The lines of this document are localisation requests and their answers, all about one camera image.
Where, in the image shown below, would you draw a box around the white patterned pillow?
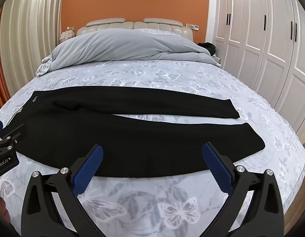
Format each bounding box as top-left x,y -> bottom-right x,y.
35,57 -> 54,78

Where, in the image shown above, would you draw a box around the grey duvet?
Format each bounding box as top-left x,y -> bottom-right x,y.
50,28 -> 221,71

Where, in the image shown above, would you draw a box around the butterfly print bed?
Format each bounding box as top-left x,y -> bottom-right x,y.
0,59 -> 305,237

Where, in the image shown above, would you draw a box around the black pants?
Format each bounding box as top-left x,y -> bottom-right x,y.
0,87 -> 266,178

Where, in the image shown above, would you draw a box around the white curtain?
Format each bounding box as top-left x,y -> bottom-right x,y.
0,0 -> 66,84

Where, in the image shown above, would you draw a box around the white flower decoration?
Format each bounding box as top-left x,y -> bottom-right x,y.
60,30 -> 75,42

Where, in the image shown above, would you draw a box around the white wardrobe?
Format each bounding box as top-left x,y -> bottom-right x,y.
212,0 -> 305,144

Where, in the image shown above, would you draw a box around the dark bag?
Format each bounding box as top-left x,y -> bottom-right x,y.
197,42 -> 217,56

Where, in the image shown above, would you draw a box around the beige padded headboard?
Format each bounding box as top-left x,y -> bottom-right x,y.
76,18 -> 194,42

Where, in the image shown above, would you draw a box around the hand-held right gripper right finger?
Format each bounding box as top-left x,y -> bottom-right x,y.
202,142 -> 284,237

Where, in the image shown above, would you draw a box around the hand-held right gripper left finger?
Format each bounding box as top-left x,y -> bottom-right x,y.
21,144 -> 113,237

